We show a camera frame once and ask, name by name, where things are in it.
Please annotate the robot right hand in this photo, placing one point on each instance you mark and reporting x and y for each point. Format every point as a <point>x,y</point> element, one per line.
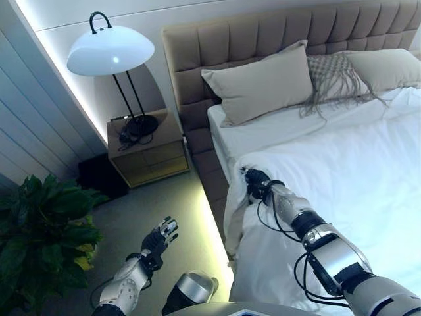
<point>258,181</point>

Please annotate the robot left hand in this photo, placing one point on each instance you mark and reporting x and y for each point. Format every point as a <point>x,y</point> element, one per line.
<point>153,243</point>

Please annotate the white duvet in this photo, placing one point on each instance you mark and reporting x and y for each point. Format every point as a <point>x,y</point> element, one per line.
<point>345,164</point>

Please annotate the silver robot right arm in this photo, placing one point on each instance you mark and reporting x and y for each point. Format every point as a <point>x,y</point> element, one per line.
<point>342,260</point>

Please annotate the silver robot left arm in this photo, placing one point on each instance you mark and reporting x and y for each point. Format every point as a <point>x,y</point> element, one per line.
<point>125,286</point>

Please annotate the white mattress sheet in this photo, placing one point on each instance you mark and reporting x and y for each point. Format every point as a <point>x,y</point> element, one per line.
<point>263,131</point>

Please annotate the robot left leg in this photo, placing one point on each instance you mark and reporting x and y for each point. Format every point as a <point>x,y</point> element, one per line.
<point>190,289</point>

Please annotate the wooden nightstand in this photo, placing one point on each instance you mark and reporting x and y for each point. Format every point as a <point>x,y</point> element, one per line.
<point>148,158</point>

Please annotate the beige pillow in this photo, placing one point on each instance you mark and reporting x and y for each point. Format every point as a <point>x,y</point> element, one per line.
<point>385,69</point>
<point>260,85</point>

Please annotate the green potted plant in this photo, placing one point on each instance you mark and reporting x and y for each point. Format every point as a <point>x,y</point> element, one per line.
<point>42,230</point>

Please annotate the fringed macrame cushion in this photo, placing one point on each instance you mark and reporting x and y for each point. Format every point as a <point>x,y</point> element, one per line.
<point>332,75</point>

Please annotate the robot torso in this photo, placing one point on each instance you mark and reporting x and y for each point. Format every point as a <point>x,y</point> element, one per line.
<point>279,309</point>

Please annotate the white dome table lamp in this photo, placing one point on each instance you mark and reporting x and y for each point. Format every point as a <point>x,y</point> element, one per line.
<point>108,49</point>

